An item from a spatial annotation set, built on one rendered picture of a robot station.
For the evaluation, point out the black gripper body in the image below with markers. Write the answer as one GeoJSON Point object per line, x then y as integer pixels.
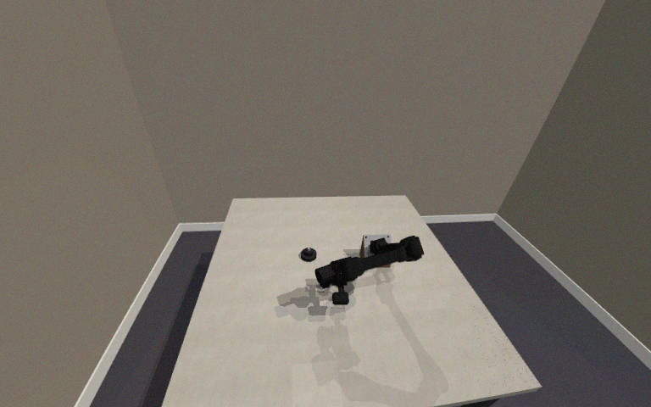
{"type": "Point", "coordinates": [340, 297]}

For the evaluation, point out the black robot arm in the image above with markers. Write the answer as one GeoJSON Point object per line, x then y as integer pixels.
{"type": "Point", "coordinates": [409, 249]}

